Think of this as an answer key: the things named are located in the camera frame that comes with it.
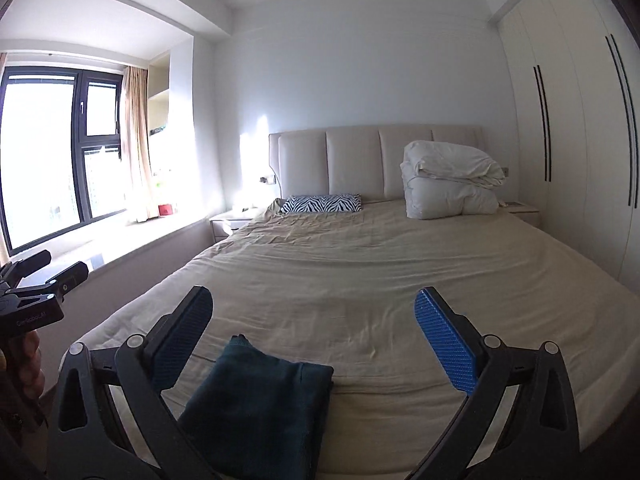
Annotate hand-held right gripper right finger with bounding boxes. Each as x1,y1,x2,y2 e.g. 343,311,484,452
410,287,583,480

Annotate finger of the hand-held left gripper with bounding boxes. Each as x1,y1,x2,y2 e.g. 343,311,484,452
0,250,52,283
47,261,89,303

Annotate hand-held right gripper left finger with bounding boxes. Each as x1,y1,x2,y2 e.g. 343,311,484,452
50,285,221,480

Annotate dark teal knit sweater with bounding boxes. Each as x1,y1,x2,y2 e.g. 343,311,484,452
177,335,335,480

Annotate person's left hand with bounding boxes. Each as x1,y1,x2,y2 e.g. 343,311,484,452
0,331,47,431

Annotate white window sill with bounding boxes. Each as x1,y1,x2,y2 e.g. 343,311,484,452
10,210,212,281

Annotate bed with beige sheet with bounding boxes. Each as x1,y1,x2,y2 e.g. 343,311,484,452
60,197,640,477

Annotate black framed window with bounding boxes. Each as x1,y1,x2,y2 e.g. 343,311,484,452
0,67,126,256

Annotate white nightstand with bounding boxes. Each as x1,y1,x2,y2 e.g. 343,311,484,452
500,201,541,229
209,208,262,245

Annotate beige curtain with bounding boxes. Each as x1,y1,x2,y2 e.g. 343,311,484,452
122,66,154,222

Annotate folded white duvet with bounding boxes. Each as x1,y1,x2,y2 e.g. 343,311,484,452
400,141,507,220

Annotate zebra print pillow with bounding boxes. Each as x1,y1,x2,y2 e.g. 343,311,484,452
277,193,363,215

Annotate cream padded headboard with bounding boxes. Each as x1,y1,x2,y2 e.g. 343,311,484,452
268,124,487,203

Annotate white wardrobe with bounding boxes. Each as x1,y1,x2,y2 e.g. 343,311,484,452
497,0,640,288

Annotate built-in wall shelf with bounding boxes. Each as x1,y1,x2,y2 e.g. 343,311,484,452
147,49,172,137

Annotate long black wardrobe handle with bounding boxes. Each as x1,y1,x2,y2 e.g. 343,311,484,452
610,34,639,207
538,65,552,183
604,36,632,208
532,66,547,183

